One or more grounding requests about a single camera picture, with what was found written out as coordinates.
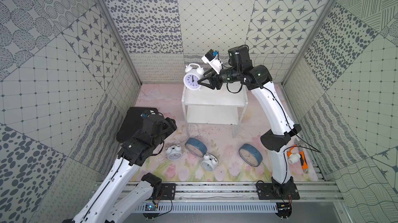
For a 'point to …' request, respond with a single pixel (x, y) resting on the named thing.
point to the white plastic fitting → (294, 158)
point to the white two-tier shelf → (209, 107)
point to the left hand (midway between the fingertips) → (175, 124)
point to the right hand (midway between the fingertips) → (202, 80)
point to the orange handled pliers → (303, 160)
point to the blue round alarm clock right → (250, 155)
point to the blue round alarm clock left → (195, 147)
